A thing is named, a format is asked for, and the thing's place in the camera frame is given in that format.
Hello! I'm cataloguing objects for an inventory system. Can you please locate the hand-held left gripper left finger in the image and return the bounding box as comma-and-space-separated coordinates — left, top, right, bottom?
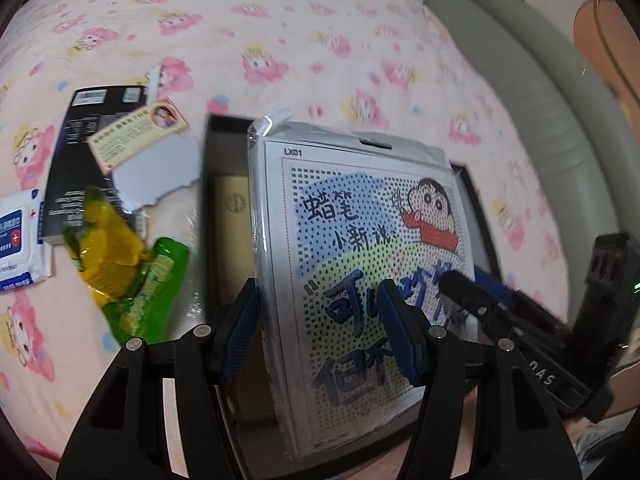
55, 277, 261, 480

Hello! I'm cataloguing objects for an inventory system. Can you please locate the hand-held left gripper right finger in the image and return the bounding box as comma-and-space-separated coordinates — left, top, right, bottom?
381, 279, 584, 480

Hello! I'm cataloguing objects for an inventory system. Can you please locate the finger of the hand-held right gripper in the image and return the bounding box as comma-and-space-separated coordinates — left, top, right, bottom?
471, 266, 573, 336
439, 270, 516, 343

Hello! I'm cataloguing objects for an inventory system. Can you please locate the black storage box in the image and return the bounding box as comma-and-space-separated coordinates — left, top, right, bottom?
199, 113, 504, 467

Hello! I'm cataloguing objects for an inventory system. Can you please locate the cartoon dot painting packet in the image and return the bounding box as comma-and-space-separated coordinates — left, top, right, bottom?
247, 107, 479, 464

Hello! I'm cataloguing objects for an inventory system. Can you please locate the green snack packet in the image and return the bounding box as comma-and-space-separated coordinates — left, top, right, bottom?
102, 237, 191, 345

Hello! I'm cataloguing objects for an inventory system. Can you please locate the beige box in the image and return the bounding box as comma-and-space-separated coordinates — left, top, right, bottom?
215, 174, 256, 411

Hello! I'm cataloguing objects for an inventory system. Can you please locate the yellow snack packet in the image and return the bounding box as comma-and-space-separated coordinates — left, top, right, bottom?
61, 185, 151, 306

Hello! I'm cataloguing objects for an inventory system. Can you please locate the grey torn cardboard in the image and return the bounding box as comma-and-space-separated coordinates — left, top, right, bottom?
111, 134, 201, 211

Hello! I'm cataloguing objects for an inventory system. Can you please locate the yellow label card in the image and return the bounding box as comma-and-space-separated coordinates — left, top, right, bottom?
87, 98, 190, 175

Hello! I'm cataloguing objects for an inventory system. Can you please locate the grey green padded cushion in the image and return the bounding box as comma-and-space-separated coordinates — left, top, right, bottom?
424, 0, 640, 261

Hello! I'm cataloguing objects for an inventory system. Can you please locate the black booklet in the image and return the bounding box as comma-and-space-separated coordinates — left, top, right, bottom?
39, 85, 151, 246

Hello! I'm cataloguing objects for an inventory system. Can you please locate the white wet wipes packet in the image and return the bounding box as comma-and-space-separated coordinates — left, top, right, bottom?
0, 189, 53, 295

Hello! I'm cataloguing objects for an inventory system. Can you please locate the pink cartoon printed blanket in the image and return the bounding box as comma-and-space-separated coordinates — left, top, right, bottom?
0, 0, 571, 480

